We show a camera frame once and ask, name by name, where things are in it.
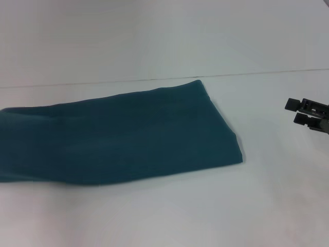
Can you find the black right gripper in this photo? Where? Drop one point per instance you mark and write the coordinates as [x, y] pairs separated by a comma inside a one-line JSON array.
[[325, 123]]

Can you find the teal blue t-shirt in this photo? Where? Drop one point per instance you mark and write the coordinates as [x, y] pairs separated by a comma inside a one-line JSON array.
[[123, 139]]

